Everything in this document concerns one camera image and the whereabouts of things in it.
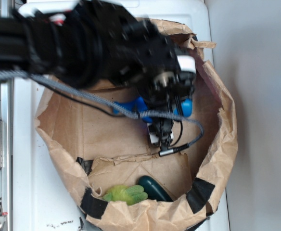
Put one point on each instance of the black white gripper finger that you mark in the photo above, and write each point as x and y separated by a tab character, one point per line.
160	132

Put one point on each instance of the white padded gripper finger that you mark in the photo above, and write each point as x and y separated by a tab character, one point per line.
186	61

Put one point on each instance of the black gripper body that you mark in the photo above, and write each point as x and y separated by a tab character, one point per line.
149	63

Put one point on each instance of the blue plastic bottle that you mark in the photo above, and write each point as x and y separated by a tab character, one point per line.
139	105

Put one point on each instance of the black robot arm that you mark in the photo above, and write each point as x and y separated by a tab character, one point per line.
99	51

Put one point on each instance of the dark green toy cucumber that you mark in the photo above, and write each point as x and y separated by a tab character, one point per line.
154	190

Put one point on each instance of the brown paper bag liner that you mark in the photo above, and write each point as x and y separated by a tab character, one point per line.
93	152

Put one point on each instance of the green plush toy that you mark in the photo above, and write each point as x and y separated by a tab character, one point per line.
131	195

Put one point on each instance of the aluminium frame rail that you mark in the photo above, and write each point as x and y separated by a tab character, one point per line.
6	154

